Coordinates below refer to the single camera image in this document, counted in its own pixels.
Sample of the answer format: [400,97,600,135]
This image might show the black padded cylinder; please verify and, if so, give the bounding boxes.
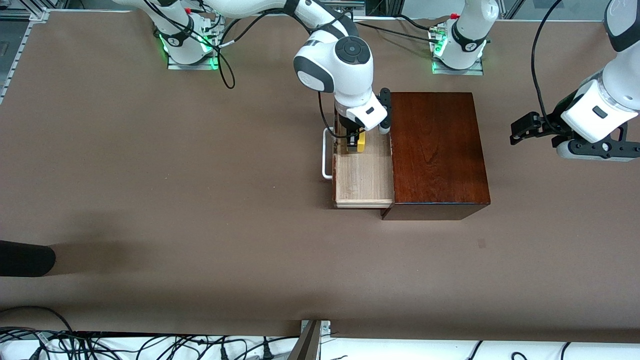
[0,240,57,277]

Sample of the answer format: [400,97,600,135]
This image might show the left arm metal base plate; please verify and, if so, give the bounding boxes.
[431,26,485,77]

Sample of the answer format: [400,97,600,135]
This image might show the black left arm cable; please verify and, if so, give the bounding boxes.
[530,0,566,132]

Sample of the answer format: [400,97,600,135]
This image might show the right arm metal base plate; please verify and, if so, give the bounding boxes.
[166,14,222,71]

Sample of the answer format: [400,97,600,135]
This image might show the white metal drawer handle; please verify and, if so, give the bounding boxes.
[322,127,337,180]

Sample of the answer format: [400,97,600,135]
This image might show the aluminium frame with power strip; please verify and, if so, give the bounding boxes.
[291,0,367,15]

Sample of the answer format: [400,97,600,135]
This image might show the small metal bracket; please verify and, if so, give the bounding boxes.
[300,319,332,337]

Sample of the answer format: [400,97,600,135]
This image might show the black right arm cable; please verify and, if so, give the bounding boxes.
[142,0,236,91]
[317,91,363,140]

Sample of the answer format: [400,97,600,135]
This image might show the aluminium table edge rail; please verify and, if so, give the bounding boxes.
[0,7,51,106]

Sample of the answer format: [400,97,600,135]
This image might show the brown table cover sheet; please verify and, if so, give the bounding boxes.
[0,11,640,344]

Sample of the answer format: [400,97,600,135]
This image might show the dark brown wooden cabinet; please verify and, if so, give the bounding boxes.
[382,91,492,221]

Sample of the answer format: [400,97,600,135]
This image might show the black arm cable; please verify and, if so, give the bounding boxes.
[317,91,363,140]
[530,0,566,132]
[142,0,236,91]

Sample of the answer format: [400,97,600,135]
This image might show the dark metal beam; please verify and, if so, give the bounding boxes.
[287,320,322,360]

